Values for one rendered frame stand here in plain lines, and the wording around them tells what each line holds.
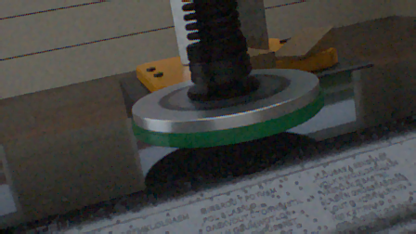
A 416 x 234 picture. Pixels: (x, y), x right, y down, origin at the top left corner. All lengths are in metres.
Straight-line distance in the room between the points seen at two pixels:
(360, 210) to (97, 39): 6.24
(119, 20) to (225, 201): 6.23
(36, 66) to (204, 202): 6.25
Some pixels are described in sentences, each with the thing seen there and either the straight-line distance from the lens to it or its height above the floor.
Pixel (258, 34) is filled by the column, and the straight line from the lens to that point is 1.38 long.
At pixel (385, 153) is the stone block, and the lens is 0.54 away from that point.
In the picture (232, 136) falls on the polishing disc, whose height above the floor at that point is 0.86.
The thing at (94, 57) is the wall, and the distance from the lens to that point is 6.65.
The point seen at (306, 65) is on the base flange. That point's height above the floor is 0.76.
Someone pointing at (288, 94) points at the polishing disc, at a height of 0.88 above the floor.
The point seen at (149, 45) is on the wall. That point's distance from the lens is 6.72.
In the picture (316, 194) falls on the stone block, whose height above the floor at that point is 0.78.
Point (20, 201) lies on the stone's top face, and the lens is 0.52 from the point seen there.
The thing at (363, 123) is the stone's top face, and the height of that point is 0.82.
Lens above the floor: 1.00
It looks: 16 degrees down
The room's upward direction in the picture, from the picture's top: 10 degrees counter-clockwise
